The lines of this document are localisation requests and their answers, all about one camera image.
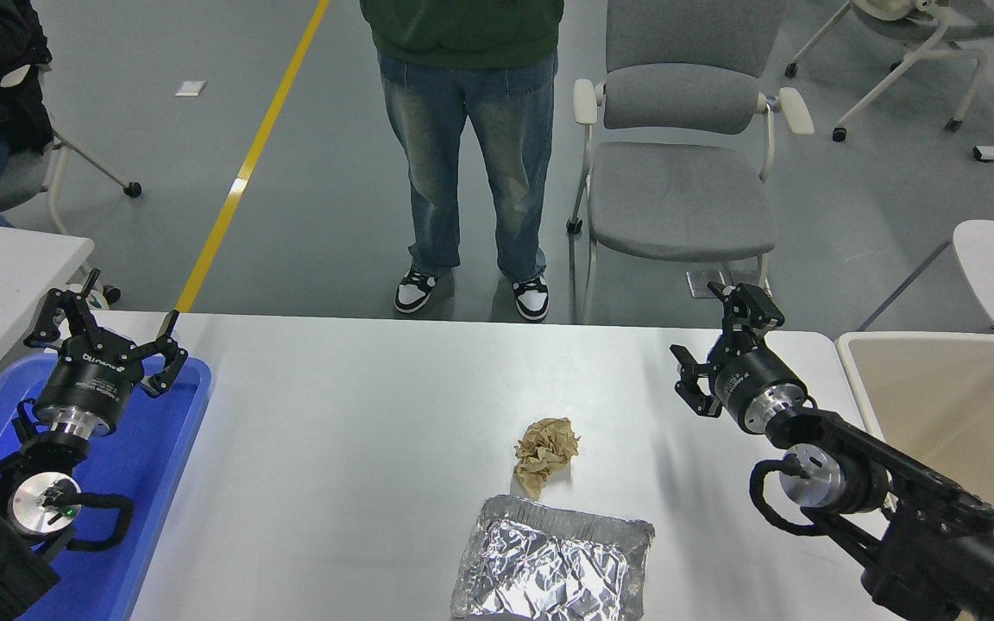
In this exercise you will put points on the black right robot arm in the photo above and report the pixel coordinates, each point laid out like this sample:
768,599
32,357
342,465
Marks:
937,535

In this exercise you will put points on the grey chair with white legs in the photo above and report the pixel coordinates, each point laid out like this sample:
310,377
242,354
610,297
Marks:
18,177

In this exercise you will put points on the blue plastic tray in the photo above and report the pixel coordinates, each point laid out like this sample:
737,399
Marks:
152,448

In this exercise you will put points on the silver foil tray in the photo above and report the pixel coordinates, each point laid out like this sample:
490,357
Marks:
549,561

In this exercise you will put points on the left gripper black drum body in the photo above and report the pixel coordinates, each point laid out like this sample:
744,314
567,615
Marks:
87,379

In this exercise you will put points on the tan paper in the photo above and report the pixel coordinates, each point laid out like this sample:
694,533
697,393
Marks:
544,453

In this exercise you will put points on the grey padded armchair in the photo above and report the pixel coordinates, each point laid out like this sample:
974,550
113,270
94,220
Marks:
678,198

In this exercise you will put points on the metal floor socket plate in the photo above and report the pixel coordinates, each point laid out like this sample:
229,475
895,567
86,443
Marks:
697,280
751,275

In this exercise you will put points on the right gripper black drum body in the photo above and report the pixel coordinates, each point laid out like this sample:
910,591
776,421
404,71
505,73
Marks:
756,379

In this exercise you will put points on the large pale bin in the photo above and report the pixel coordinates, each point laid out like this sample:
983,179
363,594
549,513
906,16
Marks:
937,388

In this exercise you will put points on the black caster wheel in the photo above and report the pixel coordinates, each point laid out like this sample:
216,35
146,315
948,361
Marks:
110,295

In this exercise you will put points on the white-framed wheeled chair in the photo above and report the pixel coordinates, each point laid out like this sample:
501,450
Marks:
963,21

